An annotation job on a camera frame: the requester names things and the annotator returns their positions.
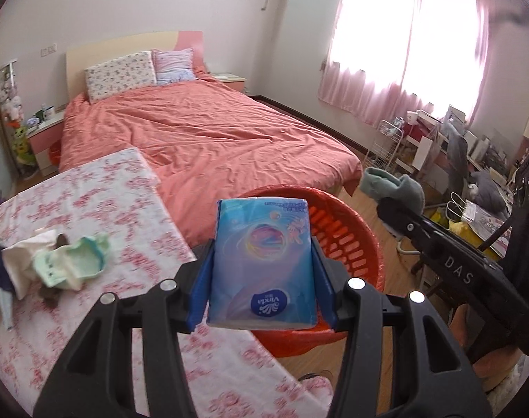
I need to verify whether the pale green diaper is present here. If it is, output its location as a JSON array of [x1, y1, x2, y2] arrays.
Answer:
[[31, 233, 110, 292]]

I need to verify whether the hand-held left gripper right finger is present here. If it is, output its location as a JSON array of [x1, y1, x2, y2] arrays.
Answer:
[[310, 237, 493, 418]]

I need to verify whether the chair with grey jacket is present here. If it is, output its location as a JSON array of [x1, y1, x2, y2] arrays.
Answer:
[[446, 131, 470, 192]]

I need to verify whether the orange plastic basket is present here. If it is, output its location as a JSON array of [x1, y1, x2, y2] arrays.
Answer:
[[236, 185, 386, 358]]

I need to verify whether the person's right hand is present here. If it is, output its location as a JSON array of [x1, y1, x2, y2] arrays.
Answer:
[[449, 304, 520, 377]]

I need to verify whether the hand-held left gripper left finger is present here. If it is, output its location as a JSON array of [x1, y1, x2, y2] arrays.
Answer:
[[33, 239, 217, 418]]

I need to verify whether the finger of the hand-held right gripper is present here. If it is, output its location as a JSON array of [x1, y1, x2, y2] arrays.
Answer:
[[376, 198, 448, 257]]

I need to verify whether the beige pink headboard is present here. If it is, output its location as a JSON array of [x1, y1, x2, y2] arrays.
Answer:
[[65, 30, 204, 101]]

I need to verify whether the pink curtain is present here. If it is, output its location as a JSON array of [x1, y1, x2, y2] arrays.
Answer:
[[317, 0, 493, 127]]

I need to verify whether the floral pillow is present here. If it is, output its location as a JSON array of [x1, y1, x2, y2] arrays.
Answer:
[[84, 50, 158, 105]]

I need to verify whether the pink white nightstand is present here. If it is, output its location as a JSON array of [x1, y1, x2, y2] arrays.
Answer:
[[26, 113, 67, 177], [212, 72, 248, 95]]

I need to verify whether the white wire rack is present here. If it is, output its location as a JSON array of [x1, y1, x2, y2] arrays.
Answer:
[[364, 119, 406, 170]]

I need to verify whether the blue tissue pack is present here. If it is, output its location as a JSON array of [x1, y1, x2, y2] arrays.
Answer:
[[205, 197, 319, 329]]

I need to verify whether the bed with pink duvet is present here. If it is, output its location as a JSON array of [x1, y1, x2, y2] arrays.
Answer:
[[57, 76, 363, 245]]

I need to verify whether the pink striped pillow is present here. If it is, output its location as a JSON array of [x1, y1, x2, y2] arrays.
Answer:
[[152, 48, 196, 84]]

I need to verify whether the hanging plush toy holder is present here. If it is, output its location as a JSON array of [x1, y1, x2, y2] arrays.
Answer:
[[0, 59, 34, 170]]

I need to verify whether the table with floral tablecloth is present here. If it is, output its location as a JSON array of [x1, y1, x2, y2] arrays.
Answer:
[[0, 147, 335, 418]]

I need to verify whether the white cloth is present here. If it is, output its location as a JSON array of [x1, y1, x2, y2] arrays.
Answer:
[[1, 229, 69, 301]]

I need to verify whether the teal fuzzy cloth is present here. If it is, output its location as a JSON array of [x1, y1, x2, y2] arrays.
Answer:
[[361, 167, 425, 216]]

